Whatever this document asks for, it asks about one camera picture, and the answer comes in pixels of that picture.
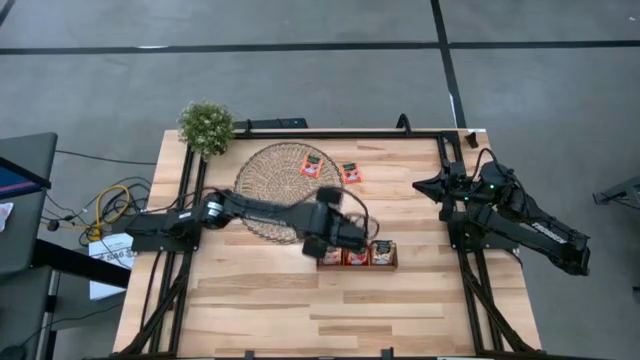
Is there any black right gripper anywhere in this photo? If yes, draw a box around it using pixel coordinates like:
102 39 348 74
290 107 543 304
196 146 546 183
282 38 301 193
411 159 481 223

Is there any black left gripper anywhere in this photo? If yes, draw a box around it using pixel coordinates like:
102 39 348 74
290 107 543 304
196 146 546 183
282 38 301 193
302 212 372 260

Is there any red tea bag packet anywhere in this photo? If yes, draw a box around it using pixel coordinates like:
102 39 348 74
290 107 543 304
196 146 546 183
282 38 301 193
344 248 371 266

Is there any beige tea bag packet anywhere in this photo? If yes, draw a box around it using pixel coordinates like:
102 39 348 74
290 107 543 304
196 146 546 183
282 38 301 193
370 239 398 266

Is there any wooden three-compartment box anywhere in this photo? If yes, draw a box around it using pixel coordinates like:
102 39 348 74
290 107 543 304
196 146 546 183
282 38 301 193
316 241 400 273

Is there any round woven placemat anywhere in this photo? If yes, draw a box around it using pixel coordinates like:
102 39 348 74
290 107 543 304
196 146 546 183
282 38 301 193
233 142 345 245

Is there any long black electronics box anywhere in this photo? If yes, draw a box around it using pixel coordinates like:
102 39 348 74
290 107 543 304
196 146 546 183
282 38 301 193
233 118 309 131

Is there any green potted plant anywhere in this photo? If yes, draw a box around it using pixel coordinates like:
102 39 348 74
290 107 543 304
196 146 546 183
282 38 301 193
177 101 236 159

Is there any grey chair base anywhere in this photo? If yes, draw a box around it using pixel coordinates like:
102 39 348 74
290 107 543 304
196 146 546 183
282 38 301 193
592 174 640 219

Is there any white paper sheet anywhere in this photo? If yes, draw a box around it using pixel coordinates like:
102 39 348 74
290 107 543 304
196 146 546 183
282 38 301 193
88 232 136 301

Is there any black desk beam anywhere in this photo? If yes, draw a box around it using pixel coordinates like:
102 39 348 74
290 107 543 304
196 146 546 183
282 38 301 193
30 238 132 290

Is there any grey desk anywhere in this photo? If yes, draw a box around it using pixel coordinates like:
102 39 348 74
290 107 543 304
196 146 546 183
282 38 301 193
0 132 59 274

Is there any blue screen panel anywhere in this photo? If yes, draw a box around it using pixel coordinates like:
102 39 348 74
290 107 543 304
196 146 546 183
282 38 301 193
0 157 53 201

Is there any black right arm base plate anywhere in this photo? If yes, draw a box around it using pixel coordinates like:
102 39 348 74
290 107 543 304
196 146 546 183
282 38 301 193
447 214 521 251

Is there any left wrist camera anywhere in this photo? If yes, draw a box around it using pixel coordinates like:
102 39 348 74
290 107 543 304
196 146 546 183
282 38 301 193
316 186 344 206

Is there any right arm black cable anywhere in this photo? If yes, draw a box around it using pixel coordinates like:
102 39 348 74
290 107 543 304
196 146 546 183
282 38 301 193
471 147 502 177

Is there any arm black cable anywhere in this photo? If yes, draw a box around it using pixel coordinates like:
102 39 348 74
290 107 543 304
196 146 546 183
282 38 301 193
471 147 502 177
340 187 381 242

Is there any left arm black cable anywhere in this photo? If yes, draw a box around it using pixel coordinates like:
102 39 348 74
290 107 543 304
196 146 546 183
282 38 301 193
340 187 381 242

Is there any black aluminium table frame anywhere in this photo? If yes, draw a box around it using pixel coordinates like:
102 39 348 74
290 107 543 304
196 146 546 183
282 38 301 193
119 128 539 360

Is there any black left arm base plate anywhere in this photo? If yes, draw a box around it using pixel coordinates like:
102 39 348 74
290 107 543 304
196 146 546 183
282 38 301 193
124 212 204 253

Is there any yellow cable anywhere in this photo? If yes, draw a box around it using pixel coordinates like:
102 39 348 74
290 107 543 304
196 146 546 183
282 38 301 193
85 183 132 244

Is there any thin black floor cable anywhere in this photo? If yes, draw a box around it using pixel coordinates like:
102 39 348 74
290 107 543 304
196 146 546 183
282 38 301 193
54 148 158 166

